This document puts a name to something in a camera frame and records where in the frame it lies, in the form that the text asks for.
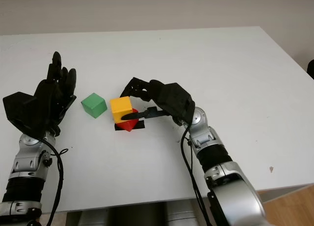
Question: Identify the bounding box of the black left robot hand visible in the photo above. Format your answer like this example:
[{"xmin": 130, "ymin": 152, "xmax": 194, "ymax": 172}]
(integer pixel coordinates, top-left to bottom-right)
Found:
[{"xmin": 34, "ymin": 51, "xmax": 77, "ymax": 136}]

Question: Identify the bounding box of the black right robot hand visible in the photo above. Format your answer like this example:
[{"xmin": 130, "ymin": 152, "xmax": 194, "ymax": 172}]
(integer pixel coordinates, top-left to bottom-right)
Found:
[{"xmin": 119, "ymin": 76, "xmax": 196, "ymax": 126}]

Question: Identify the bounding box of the green wooden cube block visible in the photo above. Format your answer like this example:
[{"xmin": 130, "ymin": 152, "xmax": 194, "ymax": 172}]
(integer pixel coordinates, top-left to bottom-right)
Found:
[{"xmin": 81, "ymin": 93, "xmax": 107, "ymax": 119}]

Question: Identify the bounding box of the yellow wooden cube block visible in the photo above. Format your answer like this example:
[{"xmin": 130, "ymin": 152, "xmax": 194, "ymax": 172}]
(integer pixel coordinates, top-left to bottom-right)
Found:
[{"xmin": 109, "ymin": 96, "xmax": 133, "ymax": 124}]

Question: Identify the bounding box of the black tape mark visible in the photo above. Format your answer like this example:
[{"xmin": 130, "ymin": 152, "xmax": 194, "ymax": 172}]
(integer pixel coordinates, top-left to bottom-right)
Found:
[{"xmin": 114, "ymin": 120, "xmax": 145, "ymax": 132}]

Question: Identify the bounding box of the red wooden cube block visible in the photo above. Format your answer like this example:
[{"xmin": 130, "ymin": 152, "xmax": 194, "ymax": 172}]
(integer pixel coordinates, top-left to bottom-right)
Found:
[{"xmin": 115, "ymin": 107, "xmax": 139, "ymax": 133}]

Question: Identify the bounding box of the silver robot torso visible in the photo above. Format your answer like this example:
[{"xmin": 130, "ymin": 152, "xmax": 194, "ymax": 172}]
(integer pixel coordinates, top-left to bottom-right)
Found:
[{"xmin": 66, "ymin": 201, "xmax": 198, "ymax": 226}]

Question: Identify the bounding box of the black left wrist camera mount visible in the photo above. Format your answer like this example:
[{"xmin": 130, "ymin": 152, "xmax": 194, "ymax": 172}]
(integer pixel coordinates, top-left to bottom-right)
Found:
[{"xmin": 2, "ymin": 91, "xmax": 48, "ymax": 134}]

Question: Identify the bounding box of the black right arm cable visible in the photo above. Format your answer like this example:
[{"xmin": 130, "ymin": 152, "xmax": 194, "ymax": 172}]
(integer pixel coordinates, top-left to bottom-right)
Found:
[{"xmin": 180, "ymin": 124, "xmax": 212, "ymax": 226}]

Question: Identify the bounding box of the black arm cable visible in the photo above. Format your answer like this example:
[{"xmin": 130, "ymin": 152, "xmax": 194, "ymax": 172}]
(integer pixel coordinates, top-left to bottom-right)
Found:
[
  {"xmin": 180, "ymin": 124, "xmax": 212, "ymax": 226},
  {"xmin": 40, "ymin": 137, "xmax": 69, "ymax": 226}
]

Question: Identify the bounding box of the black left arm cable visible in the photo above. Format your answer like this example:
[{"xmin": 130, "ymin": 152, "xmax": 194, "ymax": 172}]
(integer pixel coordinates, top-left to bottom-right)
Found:
[{"xmin": 40, "ymin": 137, "xmax": 69, "ymax": 226}]

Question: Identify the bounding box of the white table frame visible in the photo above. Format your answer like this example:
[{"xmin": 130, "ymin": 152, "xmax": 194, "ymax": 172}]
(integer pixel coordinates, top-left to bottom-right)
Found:
[{"xmin": 255, "ymin": 184, "xmax": 314, "ymax": 203}]

